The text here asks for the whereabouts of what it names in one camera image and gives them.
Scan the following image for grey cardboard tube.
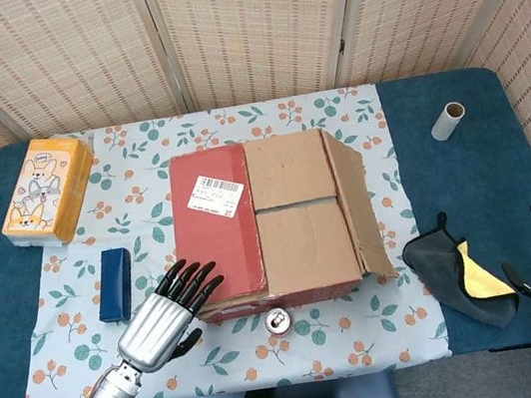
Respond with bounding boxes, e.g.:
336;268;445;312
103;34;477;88
425;99;471;144

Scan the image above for red cardboard box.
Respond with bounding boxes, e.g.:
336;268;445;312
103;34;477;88
159;119;403;329

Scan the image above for grey and yellow cloth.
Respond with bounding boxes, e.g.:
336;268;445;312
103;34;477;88
395;201;525;342

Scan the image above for dark blue rectangular box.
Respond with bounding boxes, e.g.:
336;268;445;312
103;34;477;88
88;245;142;326

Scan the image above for red soda can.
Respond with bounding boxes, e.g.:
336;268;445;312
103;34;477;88
263;306;296;340

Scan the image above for orange corgi print tissue pack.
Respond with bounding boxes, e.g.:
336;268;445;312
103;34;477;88
0;129;108;255

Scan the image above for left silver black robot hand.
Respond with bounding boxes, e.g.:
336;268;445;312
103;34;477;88
104;252;239;378

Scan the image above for floral print tablecloth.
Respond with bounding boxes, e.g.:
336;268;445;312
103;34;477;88
0;78;454;398

